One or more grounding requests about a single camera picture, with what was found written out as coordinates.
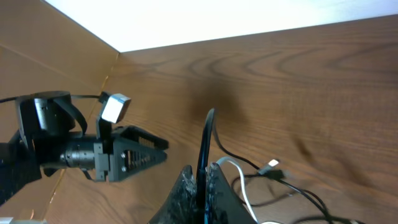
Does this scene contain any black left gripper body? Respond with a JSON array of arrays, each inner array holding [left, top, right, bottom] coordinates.
[[59, 120, 121, 182]]

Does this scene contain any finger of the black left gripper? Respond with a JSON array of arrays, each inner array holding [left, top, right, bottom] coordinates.
[[113, 141, 167, 182], [112, 126, 169, 149]]

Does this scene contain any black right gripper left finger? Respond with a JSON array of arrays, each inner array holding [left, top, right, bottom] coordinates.
[[148, 165, 198, 224]]

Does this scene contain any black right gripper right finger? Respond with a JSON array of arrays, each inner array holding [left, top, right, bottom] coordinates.
[[205, 163, 256, 224]]

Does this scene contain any white usb cable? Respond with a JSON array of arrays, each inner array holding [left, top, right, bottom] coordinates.
[[214, 156, 284, 224]]

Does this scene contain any short black usb cable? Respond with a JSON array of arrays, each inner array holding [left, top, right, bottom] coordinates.
[[230, 159, 330, 218]]

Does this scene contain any long black usb cable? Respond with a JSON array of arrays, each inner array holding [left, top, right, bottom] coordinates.
[[195, 108, 368, 224]]

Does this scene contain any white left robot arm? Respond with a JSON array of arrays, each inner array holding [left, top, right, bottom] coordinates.
[[1, 91, 169, 203]]

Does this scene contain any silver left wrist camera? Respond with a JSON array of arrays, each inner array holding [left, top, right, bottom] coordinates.
[[101, 93, 131, 124]]

